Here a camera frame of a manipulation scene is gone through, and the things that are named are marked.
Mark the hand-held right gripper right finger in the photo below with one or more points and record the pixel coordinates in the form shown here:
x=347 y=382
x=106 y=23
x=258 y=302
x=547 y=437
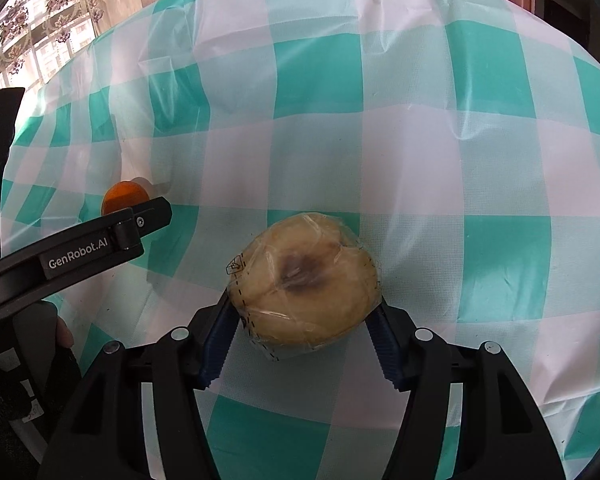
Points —
x=386 y=355

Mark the green white checked tablecloth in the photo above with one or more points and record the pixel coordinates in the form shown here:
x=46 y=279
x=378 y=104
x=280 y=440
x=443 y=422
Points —
x=380 y=150

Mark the small orange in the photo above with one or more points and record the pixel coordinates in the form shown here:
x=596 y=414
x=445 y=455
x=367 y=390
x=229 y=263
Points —
x=122 y=194

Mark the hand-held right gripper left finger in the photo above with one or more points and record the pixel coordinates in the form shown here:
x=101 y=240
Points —
x=215 y=355

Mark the plastic-wrapped yellow-brown pear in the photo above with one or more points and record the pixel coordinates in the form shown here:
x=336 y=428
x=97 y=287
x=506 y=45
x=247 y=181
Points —
x=305 y=280

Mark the barred window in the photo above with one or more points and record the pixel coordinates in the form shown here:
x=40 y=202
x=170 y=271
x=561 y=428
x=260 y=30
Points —
x=35 y=30

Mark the floral lace curtain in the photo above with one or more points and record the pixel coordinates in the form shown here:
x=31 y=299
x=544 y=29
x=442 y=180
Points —
x=40 y=5

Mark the person's left hand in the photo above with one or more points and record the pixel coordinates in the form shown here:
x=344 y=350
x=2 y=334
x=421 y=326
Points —
x=64 y=332

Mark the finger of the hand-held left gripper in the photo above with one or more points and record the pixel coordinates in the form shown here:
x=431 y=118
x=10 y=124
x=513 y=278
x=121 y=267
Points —
x=80 y=252

